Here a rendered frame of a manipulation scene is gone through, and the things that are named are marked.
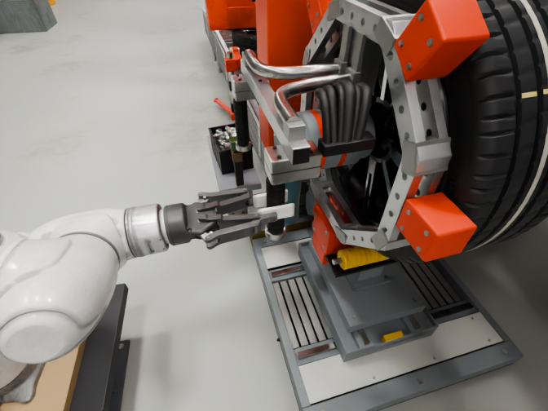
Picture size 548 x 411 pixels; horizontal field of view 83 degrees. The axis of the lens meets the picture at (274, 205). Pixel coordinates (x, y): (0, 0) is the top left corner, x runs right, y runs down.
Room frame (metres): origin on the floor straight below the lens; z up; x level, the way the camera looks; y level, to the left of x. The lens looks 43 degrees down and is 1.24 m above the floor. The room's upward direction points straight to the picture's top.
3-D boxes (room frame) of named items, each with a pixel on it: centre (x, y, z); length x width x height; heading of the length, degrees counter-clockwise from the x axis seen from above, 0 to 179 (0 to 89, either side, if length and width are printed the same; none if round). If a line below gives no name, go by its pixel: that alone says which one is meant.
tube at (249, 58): (0.73, -0.04, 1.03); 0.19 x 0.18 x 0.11; 106
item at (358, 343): (0.70, -0.35, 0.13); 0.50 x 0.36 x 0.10; 16
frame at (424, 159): (0.67, -0.18, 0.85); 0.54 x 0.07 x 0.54; 16
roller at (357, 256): (0.58, -0.31, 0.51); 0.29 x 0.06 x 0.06; 106
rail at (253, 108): (2.36, 0.26, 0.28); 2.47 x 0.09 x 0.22; 16
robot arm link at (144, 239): (0.38, 0.22, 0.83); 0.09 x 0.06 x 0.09; 16
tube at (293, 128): (0.54, -0.09, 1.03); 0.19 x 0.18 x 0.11; 106
